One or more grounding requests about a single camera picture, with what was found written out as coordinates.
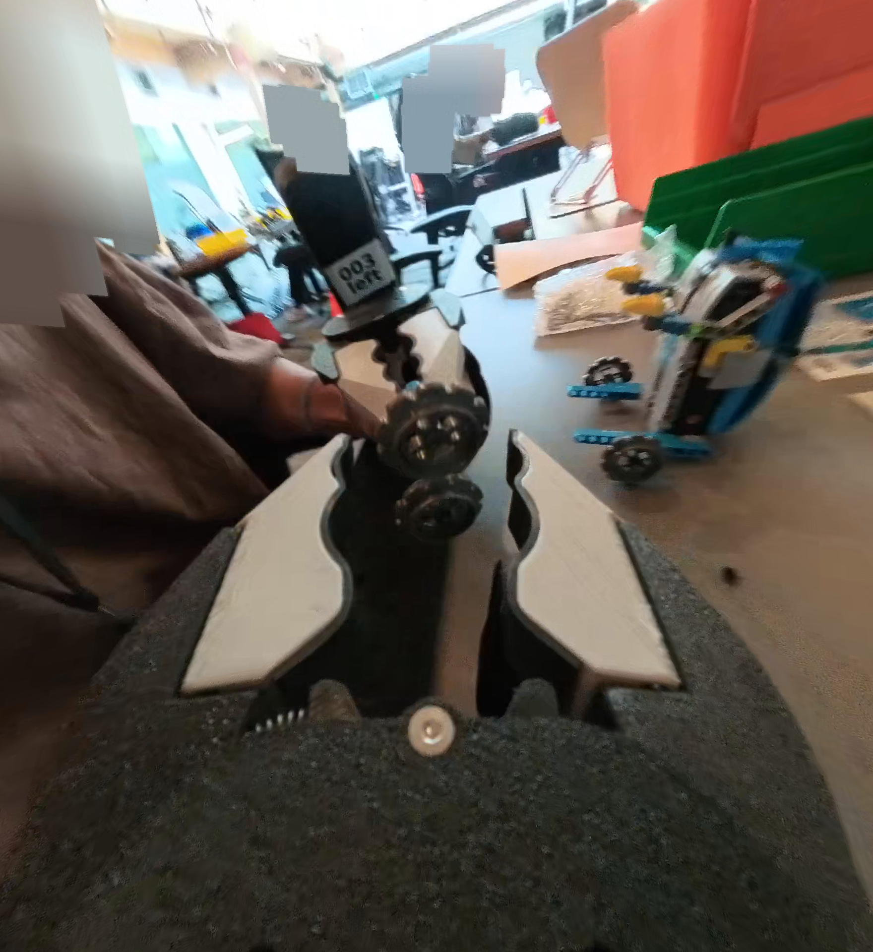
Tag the yellow plastic bin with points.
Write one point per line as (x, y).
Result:
(221, 239)

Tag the paper sheet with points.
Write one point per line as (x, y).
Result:
(555, 256)

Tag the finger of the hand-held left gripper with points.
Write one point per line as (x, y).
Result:
(444, 349)
(366, 372)

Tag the green plastic bin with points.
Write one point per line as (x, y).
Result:
(838, 230)
(779, 171)

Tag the small grey box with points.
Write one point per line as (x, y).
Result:
(500, 223)

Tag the blue printed sticker sheet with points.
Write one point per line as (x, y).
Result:
(860, 335)

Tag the person's left forearm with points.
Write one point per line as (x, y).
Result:
(284, 398)

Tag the red bag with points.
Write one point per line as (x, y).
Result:
(254, 327)

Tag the large black toy wheel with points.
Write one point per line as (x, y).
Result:
(433, 431)

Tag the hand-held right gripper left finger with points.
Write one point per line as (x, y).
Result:
(273, 587)

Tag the bubble wrap bag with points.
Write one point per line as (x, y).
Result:
(593, 297)

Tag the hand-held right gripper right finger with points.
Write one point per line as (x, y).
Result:
(585, 587)

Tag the person's left hand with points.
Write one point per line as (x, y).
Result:
(347, 413)

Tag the wooden background table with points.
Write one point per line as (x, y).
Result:
(213, 264)

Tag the person's brown shirt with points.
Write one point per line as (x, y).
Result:
(109, 416)

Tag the blue grey toy robot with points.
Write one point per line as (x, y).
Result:
(719, 349)

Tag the small black toy wheel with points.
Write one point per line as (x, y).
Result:
(440, 509)

